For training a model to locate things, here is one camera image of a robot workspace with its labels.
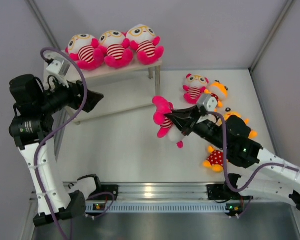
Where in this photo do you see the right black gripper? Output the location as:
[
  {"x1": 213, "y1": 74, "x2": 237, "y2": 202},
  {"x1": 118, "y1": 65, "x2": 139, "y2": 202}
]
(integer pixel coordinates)
[{"x1": 164, "y1": 105, "x2": 227, "y2": 151}]

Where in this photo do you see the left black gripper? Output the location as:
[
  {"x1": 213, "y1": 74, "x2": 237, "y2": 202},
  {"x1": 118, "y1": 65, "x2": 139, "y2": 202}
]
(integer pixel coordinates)
[{"x1": 37, "y1": 74, "x2": 103, "y2": 116}]

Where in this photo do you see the orange plush top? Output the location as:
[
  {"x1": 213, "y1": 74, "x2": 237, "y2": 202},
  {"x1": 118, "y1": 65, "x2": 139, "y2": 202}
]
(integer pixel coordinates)
[{"x1": 203, "y1": 80, "x2": 229, "y2": 108}]

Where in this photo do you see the orange plush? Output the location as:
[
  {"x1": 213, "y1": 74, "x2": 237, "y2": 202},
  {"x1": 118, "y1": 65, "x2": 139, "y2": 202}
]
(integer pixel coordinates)
[
  {"x1": 202, "y1": 145, "x2": 224, "y2": 173},
  {"x1": 203, "y1": 80, "x2": 229, "y2": 108},
  {"x1": 223, "y1": 107, "x2": 258, "y2": 139}
]

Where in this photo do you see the pink panda plush face down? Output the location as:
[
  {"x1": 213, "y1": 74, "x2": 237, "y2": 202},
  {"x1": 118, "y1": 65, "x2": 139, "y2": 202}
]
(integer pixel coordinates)
[{"x1": 65, "y1": 33, "x2": 105, "y2": 71}]

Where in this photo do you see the pink panda plush with glasses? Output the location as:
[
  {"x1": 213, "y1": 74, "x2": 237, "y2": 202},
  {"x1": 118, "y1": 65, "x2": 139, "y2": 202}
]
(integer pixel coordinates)
[{"x1": 125, "y1": 24, "x2": 165, "y2": 65}]

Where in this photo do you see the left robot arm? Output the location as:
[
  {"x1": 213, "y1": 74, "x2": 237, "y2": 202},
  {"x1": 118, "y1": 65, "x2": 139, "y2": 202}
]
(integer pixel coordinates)
[{"x1": 9, "y1": 74, "x2": 104, "y2": 227}]

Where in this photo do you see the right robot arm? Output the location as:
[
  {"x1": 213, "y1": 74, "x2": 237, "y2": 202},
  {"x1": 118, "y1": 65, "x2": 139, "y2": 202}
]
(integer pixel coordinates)
[{"x1": 165, "y1": 106, "x2": 300, "y2": 211}]

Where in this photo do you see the white two-tier shelf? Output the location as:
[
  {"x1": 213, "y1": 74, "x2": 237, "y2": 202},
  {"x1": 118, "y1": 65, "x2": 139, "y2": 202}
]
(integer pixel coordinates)
[{"x1": 43, "y1": 49, "x2": 164, "y2": 125}]

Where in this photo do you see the pink panda plush top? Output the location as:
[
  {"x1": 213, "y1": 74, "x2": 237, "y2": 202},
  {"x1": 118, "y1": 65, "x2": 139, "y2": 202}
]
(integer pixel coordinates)
[{"x1": 182, "y1": 73, "x2": 210, "y2": 105}]

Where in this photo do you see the orange plush bottom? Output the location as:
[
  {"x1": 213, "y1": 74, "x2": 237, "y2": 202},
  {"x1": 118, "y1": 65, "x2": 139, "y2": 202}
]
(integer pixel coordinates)
[{"x1": 202, "y1": 145, "x2": 224, "y2": 173}]

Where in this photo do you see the orange plush middle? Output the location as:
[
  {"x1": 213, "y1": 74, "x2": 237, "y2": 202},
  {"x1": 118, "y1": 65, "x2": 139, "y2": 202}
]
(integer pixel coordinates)
[{"x1": 223, "y1": 107, "x2": 258, "y2": 139}]

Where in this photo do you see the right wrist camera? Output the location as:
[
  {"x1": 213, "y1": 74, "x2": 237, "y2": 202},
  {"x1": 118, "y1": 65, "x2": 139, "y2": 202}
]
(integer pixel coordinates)
[{"x1": 196, "y1": 94, "x2": 218, "y2": 116}]

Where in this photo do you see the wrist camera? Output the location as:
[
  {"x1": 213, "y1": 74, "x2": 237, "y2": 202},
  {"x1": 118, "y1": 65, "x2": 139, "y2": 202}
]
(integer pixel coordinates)
[
  {"x1": 46, "y1": 57, "x2": 71, "y2": 77},
  {"x1": 196, "y1": 94, "x2": 218, "y2": 116}
]

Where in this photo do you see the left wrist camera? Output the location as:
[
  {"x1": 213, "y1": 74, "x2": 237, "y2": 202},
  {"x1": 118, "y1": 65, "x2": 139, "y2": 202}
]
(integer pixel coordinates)
[{"x1": 46, "y1": 57, "x2": 71, "y2": 77}]

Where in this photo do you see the right black mount plate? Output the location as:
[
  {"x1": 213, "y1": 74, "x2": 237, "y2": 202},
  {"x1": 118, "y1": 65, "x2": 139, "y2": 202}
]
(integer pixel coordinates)
[{"x1": 206, "y1": 184, "x2": 229, "y2": 201}]

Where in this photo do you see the black mount plate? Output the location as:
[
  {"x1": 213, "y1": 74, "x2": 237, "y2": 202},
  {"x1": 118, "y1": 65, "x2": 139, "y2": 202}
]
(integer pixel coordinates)
[
  {"x1": 88, "y1": 184, "x2": 119, "y2": 201},
  {"x1": 206, "y1": 184, "x2": 229, "y2": 201}
]

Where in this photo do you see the grey slotted cable duct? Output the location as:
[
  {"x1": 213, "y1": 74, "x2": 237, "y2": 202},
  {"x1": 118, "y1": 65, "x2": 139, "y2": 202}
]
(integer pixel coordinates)
[{"x1": 85, "y1": 202, "x2": 230, "y2": 214}]

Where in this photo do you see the aluminium rail base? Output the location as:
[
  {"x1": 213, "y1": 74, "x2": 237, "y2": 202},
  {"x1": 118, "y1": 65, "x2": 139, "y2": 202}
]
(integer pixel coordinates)
[{"x1": 29, "y1": 181, "x2": 300, "y2": 202}]

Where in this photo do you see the left black mount plate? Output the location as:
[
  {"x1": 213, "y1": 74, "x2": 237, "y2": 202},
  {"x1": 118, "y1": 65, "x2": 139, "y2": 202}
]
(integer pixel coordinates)
[{"x1": 88, "y1": 184, "x2": 119, "y2": 201}]

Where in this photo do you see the wall corner metal strip left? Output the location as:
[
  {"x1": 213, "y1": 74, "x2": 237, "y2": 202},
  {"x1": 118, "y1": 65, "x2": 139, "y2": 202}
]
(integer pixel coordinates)
[{"x1": 25, "y1": 0, "x2": 61, "y2": 50}]

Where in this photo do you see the wall corner metal strip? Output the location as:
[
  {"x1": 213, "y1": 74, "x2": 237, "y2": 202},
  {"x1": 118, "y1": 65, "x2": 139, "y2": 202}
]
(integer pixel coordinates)
[
  {"x1": 248, "y1": 0, "x2": 296, "y2": 74},
  {"x1": 25, "y1": 0, "x2": 61, "y2": 50}
]

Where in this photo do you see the wall corner metal strip right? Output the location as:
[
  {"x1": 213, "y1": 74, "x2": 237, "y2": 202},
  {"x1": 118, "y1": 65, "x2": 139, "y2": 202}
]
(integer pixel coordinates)
[{"x1": 248, "y1": 0, "x2": 296, "y2": 74}]

